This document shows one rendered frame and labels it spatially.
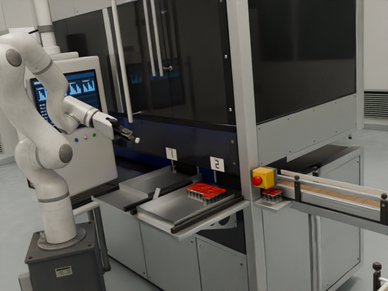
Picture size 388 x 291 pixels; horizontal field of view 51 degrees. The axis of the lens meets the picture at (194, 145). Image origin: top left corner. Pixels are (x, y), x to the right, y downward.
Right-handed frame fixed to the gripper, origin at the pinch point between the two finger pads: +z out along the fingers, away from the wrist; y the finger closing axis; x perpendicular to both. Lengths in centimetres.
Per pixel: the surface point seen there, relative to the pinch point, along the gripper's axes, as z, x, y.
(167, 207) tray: 24.9, -9.5, -26.0
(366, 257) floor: 140, 69, -131
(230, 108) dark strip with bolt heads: 32.0, 30.5, 5.6
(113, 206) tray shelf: 1.1, -17.6, -35.1
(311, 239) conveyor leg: 86, 8, -26
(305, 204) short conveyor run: 77, 14, -11
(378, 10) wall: 87, 464, -207
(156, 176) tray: 4, 16, -56
